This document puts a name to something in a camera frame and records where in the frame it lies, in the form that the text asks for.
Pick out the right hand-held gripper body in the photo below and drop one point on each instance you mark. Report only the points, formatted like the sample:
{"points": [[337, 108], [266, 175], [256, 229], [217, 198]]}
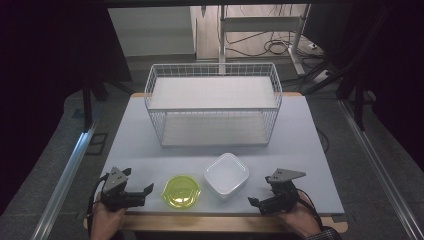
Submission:
{"points": [[281, 196]]}

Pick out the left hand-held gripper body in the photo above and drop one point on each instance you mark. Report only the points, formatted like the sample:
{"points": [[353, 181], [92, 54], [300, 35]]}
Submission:
{"points": [[115, 196]]}

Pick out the green round bowl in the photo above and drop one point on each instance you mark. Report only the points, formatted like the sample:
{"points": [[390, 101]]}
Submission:
{"points": [[181, 191]]}

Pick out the white square bowl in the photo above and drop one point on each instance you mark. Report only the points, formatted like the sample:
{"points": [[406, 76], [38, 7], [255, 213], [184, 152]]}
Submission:
{"points": [[226, 175]]}

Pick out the person's left hand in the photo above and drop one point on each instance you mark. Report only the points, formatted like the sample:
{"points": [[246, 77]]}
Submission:
{"points": [[105, 221]]}

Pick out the person's right hand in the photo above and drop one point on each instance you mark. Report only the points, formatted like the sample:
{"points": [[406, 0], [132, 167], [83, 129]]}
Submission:
{"points": [[301, 218]]}

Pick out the white table mat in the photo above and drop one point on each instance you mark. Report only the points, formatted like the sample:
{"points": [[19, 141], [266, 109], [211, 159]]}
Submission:
{"points": [[140, 156]]}

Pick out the black metal stand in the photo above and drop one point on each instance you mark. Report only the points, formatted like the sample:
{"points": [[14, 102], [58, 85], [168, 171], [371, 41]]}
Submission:
{"points": [[88, 106], [359, 106]]}

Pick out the white power strip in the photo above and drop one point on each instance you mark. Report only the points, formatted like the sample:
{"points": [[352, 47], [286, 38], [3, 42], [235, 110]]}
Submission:
{"points": [[321, 76]]}

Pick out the white cabinet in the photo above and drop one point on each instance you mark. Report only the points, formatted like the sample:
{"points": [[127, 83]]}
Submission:
{"points": [[151, 31]]}

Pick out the aluminium rail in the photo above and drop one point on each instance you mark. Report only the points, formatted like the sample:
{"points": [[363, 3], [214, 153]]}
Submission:
{"points": [[380, 166], [63, 186]]}

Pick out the white desk frame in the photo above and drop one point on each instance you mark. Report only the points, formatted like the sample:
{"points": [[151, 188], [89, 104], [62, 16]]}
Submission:
{"points": [[260, 24]]}

